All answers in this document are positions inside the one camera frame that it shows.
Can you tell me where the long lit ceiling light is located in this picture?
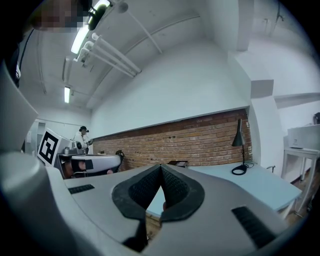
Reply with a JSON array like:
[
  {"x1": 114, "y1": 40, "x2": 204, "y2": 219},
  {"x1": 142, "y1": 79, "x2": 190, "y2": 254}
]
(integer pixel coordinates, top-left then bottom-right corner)
[{"x1": 70, "y1": 0, "x2": 111, "y2": 54}]

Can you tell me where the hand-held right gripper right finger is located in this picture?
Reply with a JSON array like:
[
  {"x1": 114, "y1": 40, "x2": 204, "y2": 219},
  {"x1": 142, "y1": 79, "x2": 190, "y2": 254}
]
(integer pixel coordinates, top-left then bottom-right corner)
[{"x1": 141, "y1": 163, "x2": 289, "y2": 256}]

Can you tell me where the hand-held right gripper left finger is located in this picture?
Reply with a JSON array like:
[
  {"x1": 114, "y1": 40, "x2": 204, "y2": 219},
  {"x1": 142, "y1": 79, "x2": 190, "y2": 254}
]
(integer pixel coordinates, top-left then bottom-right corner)
[{"x1": 63, "y1": 164, "x2": 162, "y2": 253}]

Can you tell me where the person's left hand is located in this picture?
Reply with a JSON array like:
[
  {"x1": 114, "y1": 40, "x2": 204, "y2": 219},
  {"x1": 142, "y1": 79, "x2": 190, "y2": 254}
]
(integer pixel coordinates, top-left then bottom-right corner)
[{"x1": 62, "y1": 160, "x2": 114, "y2": 179}]

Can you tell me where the dark brown box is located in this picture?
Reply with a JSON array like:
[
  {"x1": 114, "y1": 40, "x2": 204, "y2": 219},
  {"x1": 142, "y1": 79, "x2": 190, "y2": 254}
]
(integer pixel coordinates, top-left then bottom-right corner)
[{"x1": 166, "y1": 159, "x2": 189, "y2": 169}]

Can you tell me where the white ceiling pipe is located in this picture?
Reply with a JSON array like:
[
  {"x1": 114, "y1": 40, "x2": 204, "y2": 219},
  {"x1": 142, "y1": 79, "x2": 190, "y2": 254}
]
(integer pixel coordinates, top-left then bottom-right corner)
[
  {"x1": 91, "y1": 32, "x2": 142, "y2": 74},
  {"x1": 80, "y1": 41, "x2": 139, "y2": 77},
  {"x1": 74, "y1": 50, "x2": 136, "y2": 78}
]

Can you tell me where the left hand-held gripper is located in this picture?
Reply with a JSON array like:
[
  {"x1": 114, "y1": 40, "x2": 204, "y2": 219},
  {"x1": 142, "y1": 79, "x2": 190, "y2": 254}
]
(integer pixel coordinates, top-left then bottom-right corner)
[{"x1": 36, "y1": 127, "x2": 125, "y2": 180}]

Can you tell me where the white box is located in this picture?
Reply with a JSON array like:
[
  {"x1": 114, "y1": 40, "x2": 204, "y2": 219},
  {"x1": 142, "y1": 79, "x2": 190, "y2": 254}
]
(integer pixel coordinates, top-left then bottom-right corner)
[{"x1": 286, "y1": 124, "x2": 320, "y2": 150}]

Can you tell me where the white side table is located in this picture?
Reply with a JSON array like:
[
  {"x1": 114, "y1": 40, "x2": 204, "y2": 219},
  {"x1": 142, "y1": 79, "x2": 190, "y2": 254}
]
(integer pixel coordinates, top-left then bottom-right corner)
[{"x1": 280, "y1": 146, "x2": 320, "y2": 214}]

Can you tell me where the black desk lamp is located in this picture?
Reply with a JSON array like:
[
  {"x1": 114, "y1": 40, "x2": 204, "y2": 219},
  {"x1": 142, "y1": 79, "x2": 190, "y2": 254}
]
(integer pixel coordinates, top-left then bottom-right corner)
[{"x1": 231, "y1": 118, "x2": 249, "y2": 176}]

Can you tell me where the person's dark jacket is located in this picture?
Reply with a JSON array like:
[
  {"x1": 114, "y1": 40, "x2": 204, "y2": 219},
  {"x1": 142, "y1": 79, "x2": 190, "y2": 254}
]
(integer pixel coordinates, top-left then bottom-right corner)
[{"x1": 3, "y1": 26, "x2": 35, "y2": 89}]

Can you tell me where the unlit ceiling light fixture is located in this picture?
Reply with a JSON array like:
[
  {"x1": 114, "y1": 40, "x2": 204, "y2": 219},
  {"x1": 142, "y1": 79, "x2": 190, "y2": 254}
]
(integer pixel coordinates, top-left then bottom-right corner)
[{"x1": 61, "y1": 56, "x2": 74, "y2": 84}]

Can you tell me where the light blue table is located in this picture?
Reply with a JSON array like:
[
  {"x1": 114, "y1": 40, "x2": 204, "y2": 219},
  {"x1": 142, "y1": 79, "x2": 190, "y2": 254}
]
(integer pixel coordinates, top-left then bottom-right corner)
[{"x1": 145, "y1": 163, "x2": 304, "y2": 219}]

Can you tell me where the black head-worn camera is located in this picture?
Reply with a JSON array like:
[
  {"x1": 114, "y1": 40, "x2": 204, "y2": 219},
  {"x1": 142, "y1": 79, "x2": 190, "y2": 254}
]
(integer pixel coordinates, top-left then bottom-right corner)
[{"x1": 86, "y1": 0, "x2": 113, "y2": 31}]

